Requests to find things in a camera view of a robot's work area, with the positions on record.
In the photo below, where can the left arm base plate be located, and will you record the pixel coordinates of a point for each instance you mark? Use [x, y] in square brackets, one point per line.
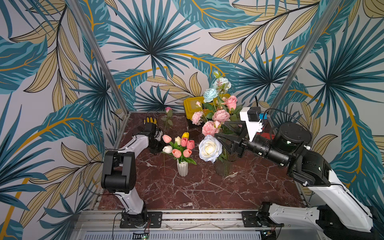
[152, 220]

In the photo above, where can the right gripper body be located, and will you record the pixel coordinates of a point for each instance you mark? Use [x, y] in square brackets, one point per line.
[238, 144]

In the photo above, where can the glass vase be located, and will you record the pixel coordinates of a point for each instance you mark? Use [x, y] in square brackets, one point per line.
[223, 165]

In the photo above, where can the yellow work glove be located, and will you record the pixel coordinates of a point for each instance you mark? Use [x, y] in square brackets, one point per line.
[152, 120]

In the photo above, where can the yellow toolbox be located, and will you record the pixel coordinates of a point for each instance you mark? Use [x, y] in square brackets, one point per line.
[192, 106]

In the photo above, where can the red work glove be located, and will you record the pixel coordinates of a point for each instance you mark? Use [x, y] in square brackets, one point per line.
[268, 135]

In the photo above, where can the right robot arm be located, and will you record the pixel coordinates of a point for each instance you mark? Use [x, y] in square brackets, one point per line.
[341, 217]

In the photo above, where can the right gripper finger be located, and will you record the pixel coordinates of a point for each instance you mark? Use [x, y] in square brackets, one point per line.
[236, 128]
[229, 142]

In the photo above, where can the white ribbed vase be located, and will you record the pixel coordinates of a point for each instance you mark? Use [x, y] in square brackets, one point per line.
[183, 168]

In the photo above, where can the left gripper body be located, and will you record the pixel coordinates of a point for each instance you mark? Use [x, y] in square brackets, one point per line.
[157, 147]

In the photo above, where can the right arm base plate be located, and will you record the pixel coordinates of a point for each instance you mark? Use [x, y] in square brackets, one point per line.
[251, 219]

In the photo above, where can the white rose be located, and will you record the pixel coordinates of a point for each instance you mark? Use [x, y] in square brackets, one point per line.
[210, 149]

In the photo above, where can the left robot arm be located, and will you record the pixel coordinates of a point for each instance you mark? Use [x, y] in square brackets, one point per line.
[119, 174]

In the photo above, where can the magenta rose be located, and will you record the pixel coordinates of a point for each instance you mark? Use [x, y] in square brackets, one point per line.
[167, 119]

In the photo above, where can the tulip bouquet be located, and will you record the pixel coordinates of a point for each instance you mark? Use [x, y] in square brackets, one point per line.
[180, 149]

